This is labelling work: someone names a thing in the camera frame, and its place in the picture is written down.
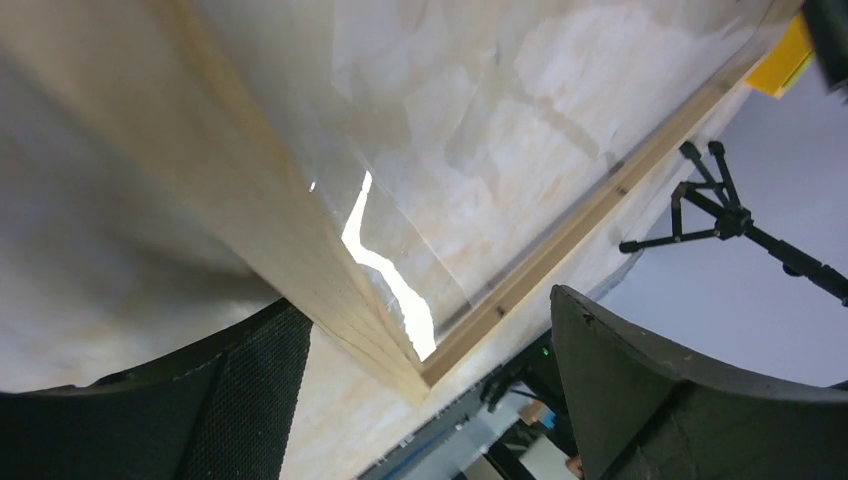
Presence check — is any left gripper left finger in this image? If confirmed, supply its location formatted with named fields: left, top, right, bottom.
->
left=1, top=300, right=312, bottom=479

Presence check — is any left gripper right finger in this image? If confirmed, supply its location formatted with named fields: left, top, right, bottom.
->
left=550, top=285, right=847, bottom=479

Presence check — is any light wooden picture frame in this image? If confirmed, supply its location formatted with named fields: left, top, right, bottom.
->
left=1, top=1, right=800, bottom=399

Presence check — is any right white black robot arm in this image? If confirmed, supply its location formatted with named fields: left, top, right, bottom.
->
left=481, top=330, right=585, bottom=479

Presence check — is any black mini tripod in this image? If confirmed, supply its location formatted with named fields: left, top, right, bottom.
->
left=619, top=140, right=847, bottom=306

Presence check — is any yellow grid block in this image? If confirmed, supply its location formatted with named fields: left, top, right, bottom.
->
left=746, top=14, right=815, bottom=99

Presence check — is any black microphone orange tip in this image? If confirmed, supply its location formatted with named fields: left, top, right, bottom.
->
left=801, top=0, right=847, bottom=102

